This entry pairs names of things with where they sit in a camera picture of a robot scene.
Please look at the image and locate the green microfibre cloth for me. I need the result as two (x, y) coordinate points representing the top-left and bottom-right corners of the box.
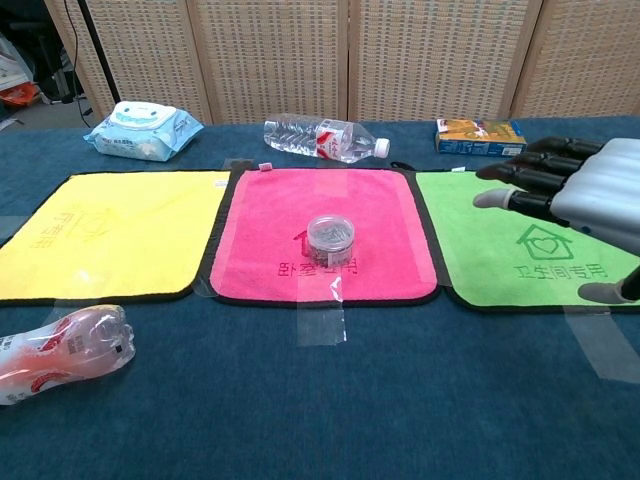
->
(414, 168), (640, 315)

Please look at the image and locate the small round metal lid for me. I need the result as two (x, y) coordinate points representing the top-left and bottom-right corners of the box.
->
(306, 214), (357, 266)

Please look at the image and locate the black tripod stand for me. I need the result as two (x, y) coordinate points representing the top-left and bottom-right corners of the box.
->
(74, 0), (122, 101)

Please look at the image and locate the light blue wet wipes pack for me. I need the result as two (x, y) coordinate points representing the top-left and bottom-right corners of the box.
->
(82, 101), (205, 162)

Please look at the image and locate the yellow microfibre cloth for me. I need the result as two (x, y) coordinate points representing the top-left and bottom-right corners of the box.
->
(0, 169), (232, 307)

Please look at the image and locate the woven beige folding screen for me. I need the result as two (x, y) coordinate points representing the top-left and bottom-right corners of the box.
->
(43, 0), (640, 126)

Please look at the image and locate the orange plastic bag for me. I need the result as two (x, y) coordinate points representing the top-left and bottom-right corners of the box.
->
(0, 82), (40, 106)

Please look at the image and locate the crushed clear pink-label bottle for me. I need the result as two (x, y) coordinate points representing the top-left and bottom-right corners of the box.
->
(0, 303), (136, 406)

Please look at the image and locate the clear water bottle red label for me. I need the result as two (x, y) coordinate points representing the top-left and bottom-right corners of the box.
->
(263, 113), (391, 165)

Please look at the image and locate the pink microfibre cloth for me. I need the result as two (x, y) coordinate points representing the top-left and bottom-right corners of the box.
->
(197, 167), (444, 309)

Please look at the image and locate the orange and blue carton box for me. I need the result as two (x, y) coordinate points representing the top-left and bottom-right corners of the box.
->
(434, 118), (528, 158)

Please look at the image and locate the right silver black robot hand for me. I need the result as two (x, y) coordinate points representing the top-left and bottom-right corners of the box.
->
(473, 135), (640, 306)

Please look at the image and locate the clear adhesive tape strip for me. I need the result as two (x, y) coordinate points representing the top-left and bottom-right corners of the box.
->
(296, 278), (348, 349)

